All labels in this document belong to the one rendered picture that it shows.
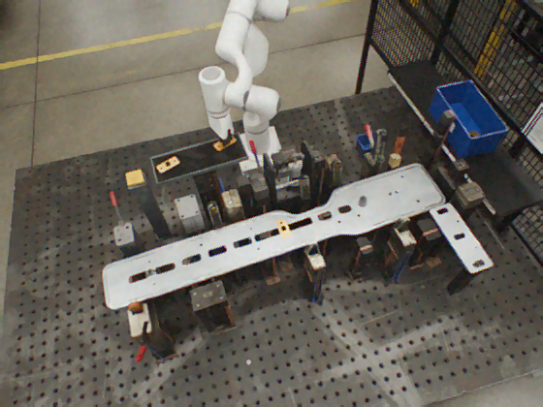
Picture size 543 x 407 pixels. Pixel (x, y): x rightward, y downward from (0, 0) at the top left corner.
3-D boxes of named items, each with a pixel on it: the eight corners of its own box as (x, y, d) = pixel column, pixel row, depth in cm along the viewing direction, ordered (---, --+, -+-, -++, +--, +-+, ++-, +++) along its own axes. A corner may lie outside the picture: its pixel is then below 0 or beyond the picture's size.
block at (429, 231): (408, 272, 186) (425, 244, 162) (396, 251, 192) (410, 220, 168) (427, 266, 187) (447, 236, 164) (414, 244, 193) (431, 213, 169)
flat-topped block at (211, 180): (208, 226, 203) (190, 171, 165) (204, 212, 207) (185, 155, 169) (228, 219, 204) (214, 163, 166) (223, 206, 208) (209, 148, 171)
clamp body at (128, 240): (141, 285, 188) (112, 249, 157) (137, 263, 194) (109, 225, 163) (162, 278, 189) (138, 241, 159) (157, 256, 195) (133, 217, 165)
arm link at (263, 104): (248, 111, 205) (243, 77, 184) (284, 120, 202) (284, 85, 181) (239, 131, 200) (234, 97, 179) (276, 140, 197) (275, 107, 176)
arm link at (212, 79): (235, 98, 147) (210, 92, 149) (231, 68, 136) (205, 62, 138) (226, 115, 143) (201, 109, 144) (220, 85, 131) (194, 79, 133)
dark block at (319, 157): (309, 215, 204) (314, 162, 168) (304, 203, 207) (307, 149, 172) (319, 211, 204) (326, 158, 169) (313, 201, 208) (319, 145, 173)
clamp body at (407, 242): (384, 287, 183) (401, 252, 154) (371, 263, 189) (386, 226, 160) (402, 280, 184) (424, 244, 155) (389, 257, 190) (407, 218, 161)
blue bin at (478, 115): (460, 159, 177) (470, 139, 166) (427, 109, 194) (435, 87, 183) (495, 150, 179) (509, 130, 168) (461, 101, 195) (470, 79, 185)
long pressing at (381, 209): (108, 320, 150) (107, 319, 149) (101, 265, 162) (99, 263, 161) (449, 203, 171) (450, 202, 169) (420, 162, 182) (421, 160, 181)
